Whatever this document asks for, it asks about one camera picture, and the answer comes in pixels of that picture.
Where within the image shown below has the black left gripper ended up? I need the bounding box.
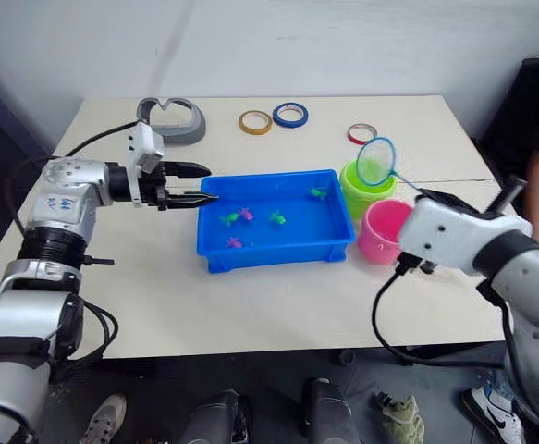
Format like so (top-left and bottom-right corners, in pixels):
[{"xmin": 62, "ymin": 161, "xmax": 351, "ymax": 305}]
[{"xmin": 137, "ymin": 160, "xmax": 220, "ymax": 213}]

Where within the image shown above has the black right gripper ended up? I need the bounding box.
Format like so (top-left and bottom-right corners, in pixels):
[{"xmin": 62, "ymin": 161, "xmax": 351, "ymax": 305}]
[{"xmin": 417, "ymin": 177, "xmax": 528, "ymax": 220}]

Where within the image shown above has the blue-rimmed green fish net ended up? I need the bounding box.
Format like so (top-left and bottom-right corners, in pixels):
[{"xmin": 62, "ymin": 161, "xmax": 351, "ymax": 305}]
[{"xmin": 355, "ymin": 136, "xmax": 425, "ymax": 193}]

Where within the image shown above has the pink ribbed plastic bucket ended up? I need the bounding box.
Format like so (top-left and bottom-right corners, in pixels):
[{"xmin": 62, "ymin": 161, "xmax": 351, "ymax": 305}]
[{"xmin": 357, "ymin": 199, "xmax": 416, "ymax": 265}]

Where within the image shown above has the green ribbed plastic bucket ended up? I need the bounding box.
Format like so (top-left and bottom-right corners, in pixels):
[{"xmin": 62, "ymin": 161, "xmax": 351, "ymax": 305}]
[{"xmin": 338, "ymin": 158, "xmax": 398, "ymax": 221}]

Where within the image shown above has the blue plastic tub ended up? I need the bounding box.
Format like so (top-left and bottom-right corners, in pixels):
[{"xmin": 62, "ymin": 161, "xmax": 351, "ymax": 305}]
[{"xmin": 196, "ymin": 168, "xmax": 357, "ymax": 275}]

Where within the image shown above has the yellow tape roll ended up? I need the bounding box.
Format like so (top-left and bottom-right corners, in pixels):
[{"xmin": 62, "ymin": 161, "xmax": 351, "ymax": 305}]
[{"xmin": 238, "ymin": 110, "xmax": 275, "ymax": 137}]

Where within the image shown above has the blue tape roll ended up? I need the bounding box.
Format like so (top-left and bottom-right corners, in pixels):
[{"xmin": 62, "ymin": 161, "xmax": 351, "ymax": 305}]
[{"xmin": 272, "ymin": 101, "xmax": 310, "ymax": 130}]

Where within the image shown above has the red tape roll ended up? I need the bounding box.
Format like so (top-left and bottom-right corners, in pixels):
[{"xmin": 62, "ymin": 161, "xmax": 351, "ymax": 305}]
[{"xmin": 347, "ymin": 122, "xmax": 378, "ymax": 146}]

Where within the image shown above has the white and black sneaker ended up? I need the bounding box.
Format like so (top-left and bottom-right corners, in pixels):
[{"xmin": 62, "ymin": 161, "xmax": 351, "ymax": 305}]
[{"xmin": 461, "ymin": 385, "xmax": 525, "ymax": 444}]

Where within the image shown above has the green camouflage cloth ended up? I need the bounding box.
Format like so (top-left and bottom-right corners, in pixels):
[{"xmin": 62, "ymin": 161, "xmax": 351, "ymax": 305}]
[{"xmin": 372, "ymin": 391, "xmax": 426, "ymax": 444}]

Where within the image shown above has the dark rounded shape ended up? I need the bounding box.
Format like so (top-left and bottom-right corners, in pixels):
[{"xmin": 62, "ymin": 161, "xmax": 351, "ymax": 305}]
[
  {"xmin": 178, "ymin": 388, "xmax": 252, "ymax": 444},
  {"xmin": 301, "ymin": 377, "xmax": 363, "ymax": 444}
]

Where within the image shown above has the grey sneaker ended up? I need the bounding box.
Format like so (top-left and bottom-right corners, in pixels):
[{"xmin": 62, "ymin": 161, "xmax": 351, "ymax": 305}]
[{"xmin": 79, "ymin": 392, "xmax": 128, "ymax": 444}]

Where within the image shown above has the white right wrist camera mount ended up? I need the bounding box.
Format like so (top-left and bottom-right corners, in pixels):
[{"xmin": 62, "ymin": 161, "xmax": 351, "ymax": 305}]
[{"xmin": 397, "ymin": 193, "xmax": 534, "ymax": 279}]

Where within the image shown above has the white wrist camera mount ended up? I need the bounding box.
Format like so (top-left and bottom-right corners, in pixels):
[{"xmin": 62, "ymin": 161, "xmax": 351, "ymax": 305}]
[
  {"xmin": 123, "ymin": 120, "xmax": 165, "ymax": 207},
  {"xmin": 397, "ymin": 193, "xmax": 534, "ymax": 279}
]

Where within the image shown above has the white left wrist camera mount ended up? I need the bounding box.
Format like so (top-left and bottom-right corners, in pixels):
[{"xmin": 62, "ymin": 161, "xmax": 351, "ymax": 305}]
[{"xmin": 123, "ymin": 120, "xmax": 165, "ymax": 207}]

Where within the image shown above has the black left arm wrist cable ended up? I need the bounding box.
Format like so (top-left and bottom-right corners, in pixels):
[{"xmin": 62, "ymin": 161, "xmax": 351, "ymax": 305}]
[{"xmin": 11, "ymin": 120, "xmax": 141, "ymax": 232}]

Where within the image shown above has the black arm wrist cable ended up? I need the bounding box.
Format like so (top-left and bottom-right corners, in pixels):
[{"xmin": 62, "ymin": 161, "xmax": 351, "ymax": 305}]
[
  {"xmin": 371, "ymin": 252, "xmax": 508, "ymax": 369},
  {"xmin": 11, "ymin": 120, "xmax": 141, "ymax": 232}
]

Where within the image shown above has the black right arm wrist cable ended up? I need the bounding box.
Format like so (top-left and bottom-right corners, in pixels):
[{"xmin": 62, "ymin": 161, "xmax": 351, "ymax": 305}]
[{"xmin": 371, "ymin": 252, "xmax": 508, "ymax": 369}]

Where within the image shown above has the black left elbow cable bundle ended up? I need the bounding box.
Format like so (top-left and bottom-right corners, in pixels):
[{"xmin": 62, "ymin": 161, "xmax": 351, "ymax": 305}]
[{"xmin": 80, "ymin": 299, "xmax": 120, "ymax": 372}]

